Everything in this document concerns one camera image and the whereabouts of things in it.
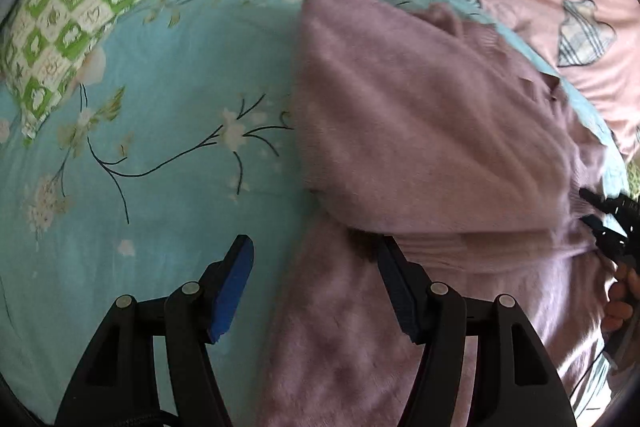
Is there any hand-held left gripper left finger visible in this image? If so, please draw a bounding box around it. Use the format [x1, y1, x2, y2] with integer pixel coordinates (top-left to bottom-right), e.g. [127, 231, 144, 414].
[52, 234, 255, 427]

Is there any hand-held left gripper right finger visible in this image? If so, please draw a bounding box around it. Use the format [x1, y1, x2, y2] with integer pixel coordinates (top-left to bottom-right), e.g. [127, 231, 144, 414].
[376, 237, 578, 427]

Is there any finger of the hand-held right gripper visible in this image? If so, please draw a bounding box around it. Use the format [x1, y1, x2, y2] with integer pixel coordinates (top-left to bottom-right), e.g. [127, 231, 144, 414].
[581, 214, 630, 265]
[578, 188, 640, 220]

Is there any pink knit sweater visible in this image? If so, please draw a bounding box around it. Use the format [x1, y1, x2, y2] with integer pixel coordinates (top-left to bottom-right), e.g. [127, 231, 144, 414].
[255, 0, 618, 427]

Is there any person's right hand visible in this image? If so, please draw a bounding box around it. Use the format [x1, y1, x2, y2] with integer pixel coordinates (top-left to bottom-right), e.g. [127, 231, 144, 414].
[601, 266, 640, 334]

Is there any teal floral bedsheet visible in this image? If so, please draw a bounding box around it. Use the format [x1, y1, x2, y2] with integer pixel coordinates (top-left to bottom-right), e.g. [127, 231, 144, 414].
[0, 0, 633, 427]

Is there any green checkered pillow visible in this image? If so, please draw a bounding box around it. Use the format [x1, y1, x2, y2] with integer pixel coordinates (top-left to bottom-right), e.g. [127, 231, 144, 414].
[0, 0, 250, 148]

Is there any black cable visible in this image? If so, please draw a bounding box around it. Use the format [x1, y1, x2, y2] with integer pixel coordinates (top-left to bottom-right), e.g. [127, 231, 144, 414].
[569, 348, 607, 405]

